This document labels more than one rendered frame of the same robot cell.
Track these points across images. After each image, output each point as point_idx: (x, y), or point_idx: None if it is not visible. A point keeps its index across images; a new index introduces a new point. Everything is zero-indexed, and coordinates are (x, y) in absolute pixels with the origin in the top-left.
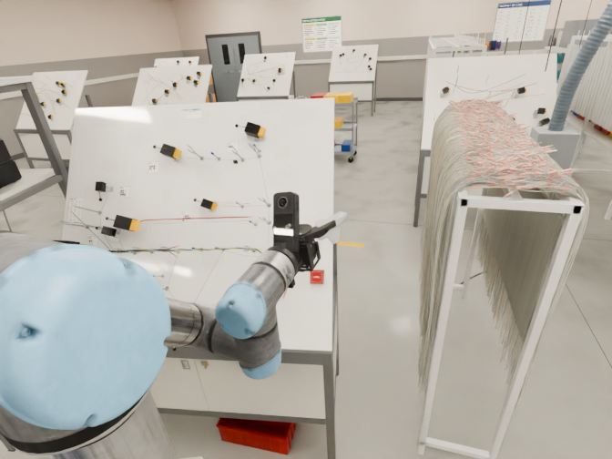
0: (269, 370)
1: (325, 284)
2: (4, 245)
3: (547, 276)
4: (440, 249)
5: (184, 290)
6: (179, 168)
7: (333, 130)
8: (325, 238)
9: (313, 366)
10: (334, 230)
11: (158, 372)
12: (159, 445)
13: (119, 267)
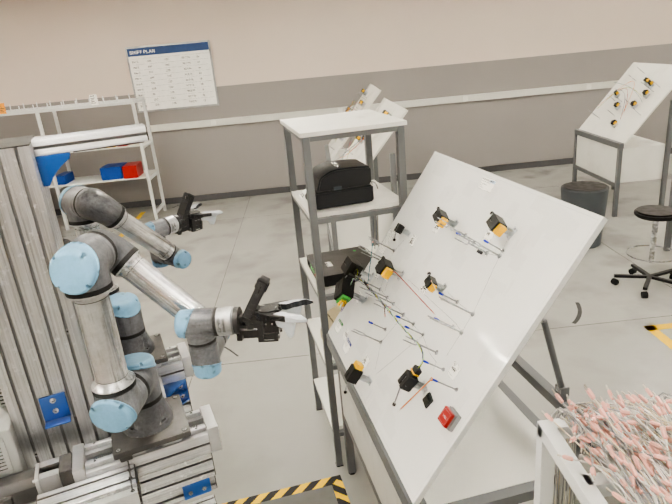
0: (196, 372)
1: (452, 433)
2: (84, 237)
3: None
4: (569, 503)
5: (385, 352)
6: (449, 237)
7: (574, 261)
8: (281, 327)
9: None
10: (288, 326)
11: (81, 292)
12: (96, 327)
13: (78, 254)
